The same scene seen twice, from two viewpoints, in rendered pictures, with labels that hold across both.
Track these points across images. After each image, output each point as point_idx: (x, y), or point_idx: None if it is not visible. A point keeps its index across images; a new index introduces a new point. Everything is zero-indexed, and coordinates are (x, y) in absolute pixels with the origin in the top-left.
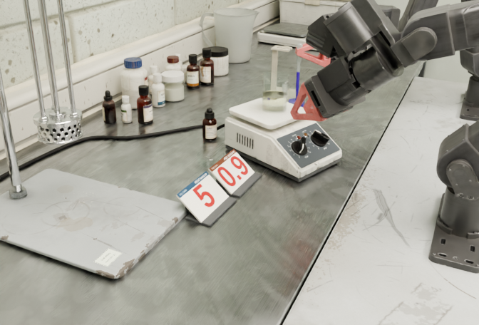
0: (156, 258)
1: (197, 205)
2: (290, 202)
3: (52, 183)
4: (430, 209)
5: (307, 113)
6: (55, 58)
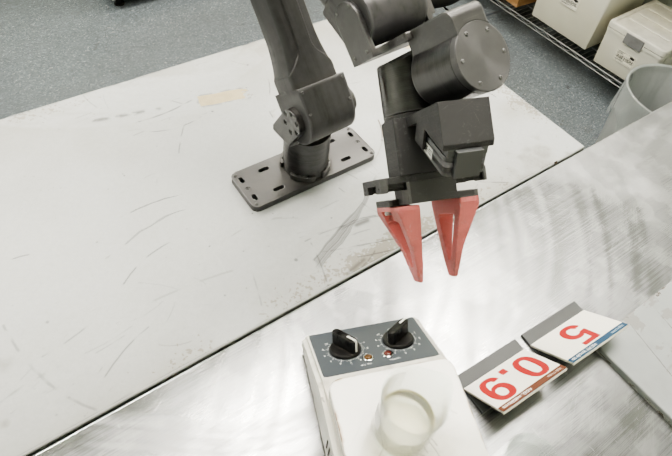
0: (644, 282)
1: (590, 322)
2: (448, 297)
3: None
4: (295, 203)
5: (447, 236)
6: None
